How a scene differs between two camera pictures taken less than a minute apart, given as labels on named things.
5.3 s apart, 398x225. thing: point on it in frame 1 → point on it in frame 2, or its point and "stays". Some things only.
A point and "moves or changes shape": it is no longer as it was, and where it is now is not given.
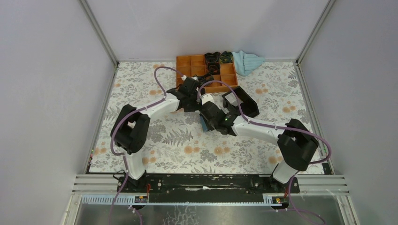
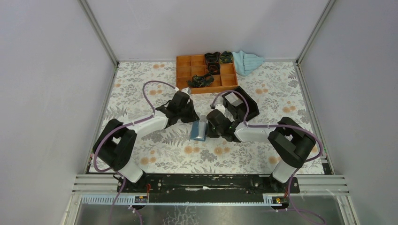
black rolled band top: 226,56 stays
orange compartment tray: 191,65 stays
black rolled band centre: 213,68 stays
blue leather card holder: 204,125 moves or changes shape
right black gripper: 209,127 → 210,133
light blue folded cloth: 245,63 stays
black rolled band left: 211,57 stays
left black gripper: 195,107 → 193,116
